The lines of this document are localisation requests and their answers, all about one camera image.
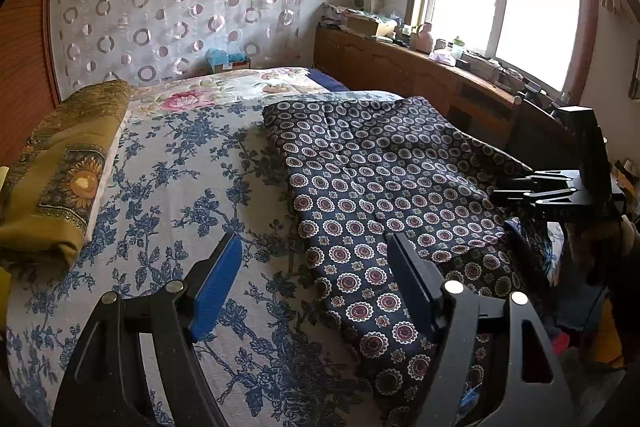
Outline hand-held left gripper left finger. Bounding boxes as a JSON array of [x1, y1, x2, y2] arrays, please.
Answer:
[[50, 231, 244, 427]]

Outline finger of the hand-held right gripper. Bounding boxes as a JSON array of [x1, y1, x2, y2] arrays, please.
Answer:
[[489, 187, 577, 208], [515, 170, 582, 188]]

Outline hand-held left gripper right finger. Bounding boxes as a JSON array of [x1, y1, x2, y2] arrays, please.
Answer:
[[386, 232, 581, 427]]

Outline navy medallion-print garment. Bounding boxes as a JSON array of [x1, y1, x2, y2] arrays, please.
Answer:
[[262, 96, 557, 427]]

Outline blue floral bed sheet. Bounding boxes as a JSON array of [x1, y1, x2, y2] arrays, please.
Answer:
[[7, 89, 566, 427]]

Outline wooden sill cabinet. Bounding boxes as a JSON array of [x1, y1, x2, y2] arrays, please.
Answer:
[[314, 27, 576, 154]]

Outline floral quilt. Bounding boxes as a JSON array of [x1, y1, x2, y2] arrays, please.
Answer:
[[127, 67, 351, 115]]

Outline gold sunflower-print pillow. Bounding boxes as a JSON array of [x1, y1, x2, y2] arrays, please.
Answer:
[[0, 79, 134, 269]]

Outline cardboard box with blue tissue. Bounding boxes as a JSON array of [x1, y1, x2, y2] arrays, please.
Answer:
[[205, 48, 251, 76]]

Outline flat cardboard box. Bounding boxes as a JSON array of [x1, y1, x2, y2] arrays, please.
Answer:
[[345, 14, 397, 39]]

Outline stack of papers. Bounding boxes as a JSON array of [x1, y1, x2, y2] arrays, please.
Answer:
[[320, 3, 352, 30]]

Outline wooden wardrobe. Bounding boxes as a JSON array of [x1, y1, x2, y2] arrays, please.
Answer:
[[0, 0, 64, 168]]

